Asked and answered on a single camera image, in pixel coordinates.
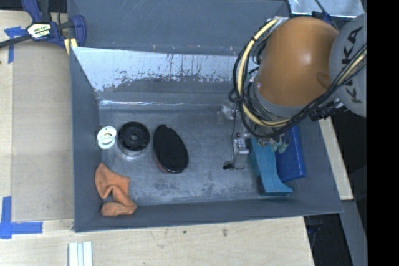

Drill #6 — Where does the blue flat block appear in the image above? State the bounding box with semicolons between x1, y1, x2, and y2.
275;125;307;183

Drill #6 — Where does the teal flat block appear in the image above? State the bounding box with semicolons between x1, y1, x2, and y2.
248;136;294;197

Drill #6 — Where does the grey metal bin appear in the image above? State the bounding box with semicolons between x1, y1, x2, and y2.
65;0;345;233

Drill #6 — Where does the black oval brush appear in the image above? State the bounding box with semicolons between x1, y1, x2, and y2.
152;124;190;174

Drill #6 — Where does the orange cloth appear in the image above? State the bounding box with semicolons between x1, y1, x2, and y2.
94;162;138;217

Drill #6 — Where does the pale wood board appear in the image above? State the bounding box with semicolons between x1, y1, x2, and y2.
11;40;76;223

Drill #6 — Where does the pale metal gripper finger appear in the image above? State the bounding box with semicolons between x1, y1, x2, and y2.
233;137;251;170
217;103;236;124

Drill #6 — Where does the white ring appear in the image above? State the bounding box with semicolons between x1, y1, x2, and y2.
96;126;118;151

